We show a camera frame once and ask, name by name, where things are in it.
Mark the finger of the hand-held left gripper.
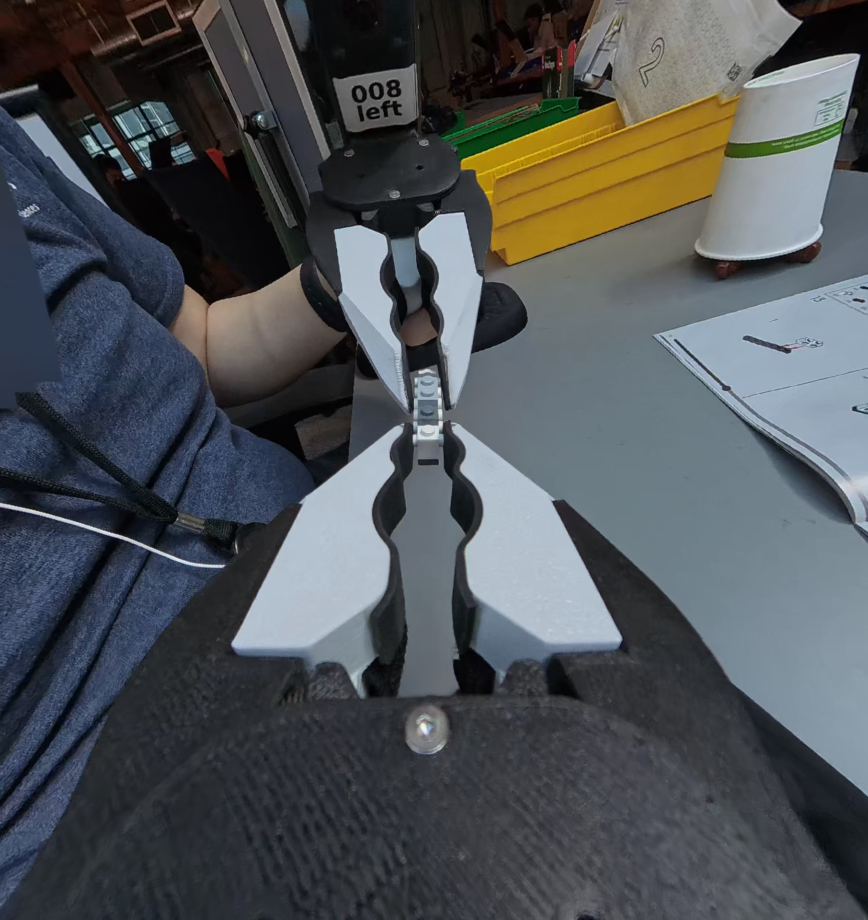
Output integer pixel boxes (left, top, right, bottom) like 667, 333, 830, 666
332, 226, 416, 414
418, 213, 484, 409

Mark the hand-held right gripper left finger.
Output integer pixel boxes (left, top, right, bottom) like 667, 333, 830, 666
230, 423, 416, 697

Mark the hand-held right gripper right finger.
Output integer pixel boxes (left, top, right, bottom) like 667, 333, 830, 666
443, 423, 625, 682

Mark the grey lego strip assembly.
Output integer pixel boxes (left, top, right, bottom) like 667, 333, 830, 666
411, 368, 451, 468

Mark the yellow plastic bin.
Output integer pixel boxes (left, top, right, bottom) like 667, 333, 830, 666
459, 93, 740, 265

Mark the person's left forearm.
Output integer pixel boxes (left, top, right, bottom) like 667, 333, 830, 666
168, 269, 356, 407

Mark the lego instruction booklet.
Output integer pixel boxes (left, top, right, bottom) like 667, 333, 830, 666
653, 267, 868, 558

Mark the black wrist rest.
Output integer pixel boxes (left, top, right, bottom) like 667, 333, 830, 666
355, 282, 528, 378

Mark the green plastic bin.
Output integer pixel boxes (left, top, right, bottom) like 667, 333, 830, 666
440, 97, 582, 161

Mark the dark small carton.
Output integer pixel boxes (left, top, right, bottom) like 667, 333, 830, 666
542, 39, 579, 102

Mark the person's body in blue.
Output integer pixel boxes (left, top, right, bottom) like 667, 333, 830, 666
0, 82, 313, 920

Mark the curled printed instruction sheet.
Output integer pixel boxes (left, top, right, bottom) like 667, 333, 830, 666
574, 0, 625, 80

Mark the beige paper parts bag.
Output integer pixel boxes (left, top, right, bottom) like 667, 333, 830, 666
610, 0, 805, 127

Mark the white paper cup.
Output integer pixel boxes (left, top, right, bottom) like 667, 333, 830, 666
695, 54, 861, 263

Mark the black lanyard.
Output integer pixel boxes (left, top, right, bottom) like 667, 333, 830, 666
0, 391, 259, 554

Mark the white cord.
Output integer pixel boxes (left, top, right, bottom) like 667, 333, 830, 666
0, 496, 227, 570

